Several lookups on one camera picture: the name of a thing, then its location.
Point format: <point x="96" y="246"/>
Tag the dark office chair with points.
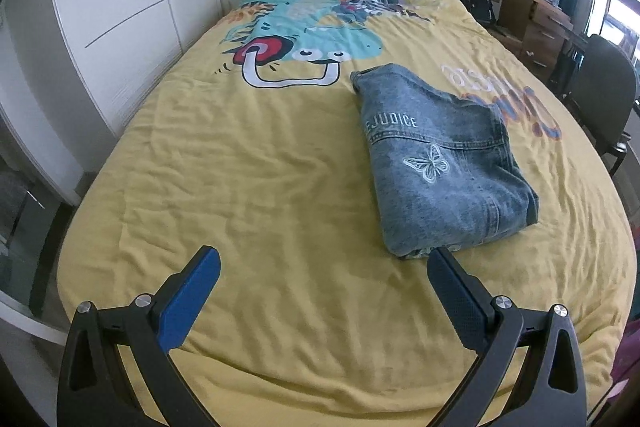
<point x="602" y="92"/>

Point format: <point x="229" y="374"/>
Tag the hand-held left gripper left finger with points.
<point x="187" y="302"/>

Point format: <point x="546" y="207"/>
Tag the blue denim jeans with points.
<point x="440" y="162"/>

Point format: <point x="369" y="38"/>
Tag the wooden drawer cabinet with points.
<point x="537" y="27"/>

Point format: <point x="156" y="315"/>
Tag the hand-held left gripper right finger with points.
<point x="457" y="302"/>

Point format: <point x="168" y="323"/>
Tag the white wardrobe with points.
<point x="115" y="17"/>

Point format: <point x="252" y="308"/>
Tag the window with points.
<point x="620" y="7"/>

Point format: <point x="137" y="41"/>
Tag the bed with yellow cartoon cover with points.
<point x="250" y="182"/>

